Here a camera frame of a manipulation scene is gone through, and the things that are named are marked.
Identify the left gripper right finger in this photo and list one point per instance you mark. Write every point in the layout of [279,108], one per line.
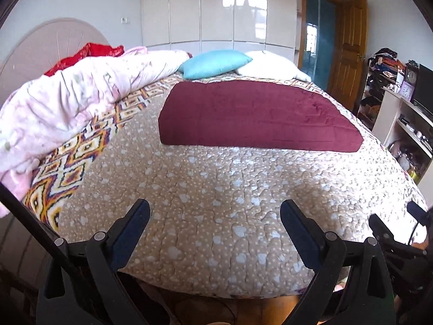
[351,282]

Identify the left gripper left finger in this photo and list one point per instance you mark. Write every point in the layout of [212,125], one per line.
[82,285]

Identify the maroon puffer jacket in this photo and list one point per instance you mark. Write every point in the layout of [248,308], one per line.
[252,114]

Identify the shelf with piled clothes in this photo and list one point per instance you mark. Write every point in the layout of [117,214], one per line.
[381,73]

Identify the white tv cabinet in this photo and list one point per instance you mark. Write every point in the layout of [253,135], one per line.
[401,120]

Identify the beige quilted bedspread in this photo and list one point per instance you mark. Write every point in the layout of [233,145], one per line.
[215,226]

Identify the black television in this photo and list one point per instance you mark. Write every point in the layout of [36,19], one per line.
[423,92]

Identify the pink alarm clock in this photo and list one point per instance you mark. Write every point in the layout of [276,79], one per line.
[406,90]

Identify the pink floral duvet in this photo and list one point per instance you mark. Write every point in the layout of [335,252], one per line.
[54,127]

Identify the dark ornate mantel clock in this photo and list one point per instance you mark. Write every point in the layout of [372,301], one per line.
[411,72]

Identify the red blanket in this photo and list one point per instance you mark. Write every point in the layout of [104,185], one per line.
[94,50]

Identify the wooden door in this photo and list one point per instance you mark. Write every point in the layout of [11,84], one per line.
[333,40]

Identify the white pillow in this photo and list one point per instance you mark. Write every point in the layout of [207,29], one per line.
[268,65]

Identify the pink arched headboard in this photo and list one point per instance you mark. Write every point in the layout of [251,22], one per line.
[42,48]

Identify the teal pillow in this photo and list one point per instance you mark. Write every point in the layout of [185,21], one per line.
[213,63]

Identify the white glossy wardrobe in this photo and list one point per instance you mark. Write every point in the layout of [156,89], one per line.
[199,26]

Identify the wall socket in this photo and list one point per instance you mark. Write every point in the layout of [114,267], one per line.
[125,20]

